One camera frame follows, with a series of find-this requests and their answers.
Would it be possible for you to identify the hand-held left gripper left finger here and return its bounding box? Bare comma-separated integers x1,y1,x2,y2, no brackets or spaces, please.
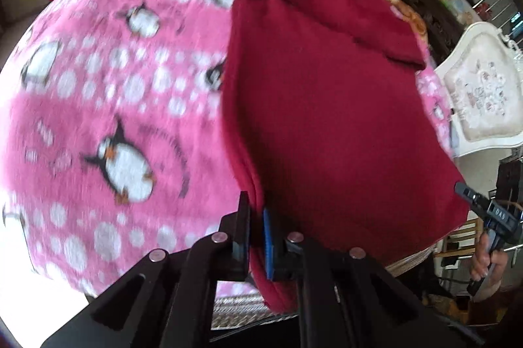
41,190,256,348

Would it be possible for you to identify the crimson fleece garment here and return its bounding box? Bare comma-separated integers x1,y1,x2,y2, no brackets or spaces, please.
221,0,470,312

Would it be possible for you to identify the person's right hand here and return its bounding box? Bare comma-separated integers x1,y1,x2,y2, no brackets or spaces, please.
470,234,509,284

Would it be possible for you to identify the pink penguin print blanket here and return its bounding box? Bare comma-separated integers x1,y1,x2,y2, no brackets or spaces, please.
0,0,454,300

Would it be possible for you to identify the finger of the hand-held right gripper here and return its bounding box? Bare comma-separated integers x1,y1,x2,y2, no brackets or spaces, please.
454,182,492,218

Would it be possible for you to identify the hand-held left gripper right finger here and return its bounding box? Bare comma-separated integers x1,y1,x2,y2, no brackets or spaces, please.
261,207,485,348

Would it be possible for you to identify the wooden chair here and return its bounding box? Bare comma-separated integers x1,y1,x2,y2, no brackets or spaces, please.
433,219,487,271

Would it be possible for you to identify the white upholstered chair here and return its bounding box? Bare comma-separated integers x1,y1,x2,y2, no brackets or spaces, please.
433,21,523,158

